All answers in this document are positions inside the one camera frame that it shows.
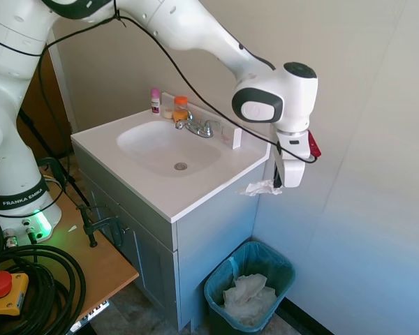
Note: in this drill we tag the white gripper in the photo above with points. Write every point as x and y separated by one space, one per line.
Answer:
293 167

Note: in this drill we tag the white tissue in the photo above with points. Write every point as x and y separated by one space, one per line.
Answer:
260 188

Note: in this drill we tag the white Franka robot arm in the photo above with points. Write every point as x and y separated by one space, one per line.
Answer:
195 31

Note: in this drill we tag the teal trash bin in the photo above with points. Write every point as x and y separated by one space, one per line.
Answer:
216 286

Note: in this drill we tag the white cardboard box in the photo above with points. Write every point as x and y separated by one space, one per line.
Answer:
235 139

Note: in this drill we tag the white sink countertop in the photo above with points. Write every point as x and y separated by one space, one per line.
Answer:
213 181

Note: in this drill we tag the chrome faucet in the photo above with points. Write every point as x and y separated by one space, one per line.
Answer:
199 127

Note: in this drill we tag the metal sink drain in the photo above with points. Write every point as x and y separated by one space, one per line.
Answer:
180 166

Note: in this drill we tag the grey vanity cabinet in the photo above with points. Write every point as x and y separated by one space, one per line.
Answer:
202 251

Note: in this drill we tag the orange lid bottle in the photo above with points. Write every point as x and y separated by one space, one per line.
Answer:
180 110

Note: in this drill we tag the crumpled white paper waste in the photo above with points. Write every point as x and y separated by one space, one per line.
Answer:
248 296

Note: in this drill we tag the small white round jar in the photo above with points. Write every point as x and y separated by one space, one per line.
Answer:
168 113

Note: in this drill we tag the black baseboard strip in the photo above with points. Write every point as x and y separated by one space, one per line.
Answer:
307 315

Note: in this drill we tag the pink cap deodorant bottle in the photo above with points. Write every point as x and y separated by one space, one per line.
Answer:
155 103

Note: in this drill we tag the black screw clamp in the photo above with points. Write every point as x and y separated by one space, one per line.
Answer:
104 223

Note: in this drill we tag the small white paper scrap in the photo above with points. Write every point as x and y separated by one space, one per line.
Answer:
72 228

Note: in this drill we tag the desk height control panel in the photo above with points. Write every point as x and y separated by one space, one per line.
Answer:
96 308

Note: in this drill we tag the brown wooden door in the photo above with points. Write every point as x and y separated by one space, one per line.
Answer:
33 101

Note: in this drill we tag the yellow emergency stop button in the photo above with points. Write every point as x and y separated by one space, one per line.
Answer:
3 289

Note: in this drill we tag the white door frame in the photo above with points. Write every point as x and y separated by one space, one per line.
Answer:
64 87

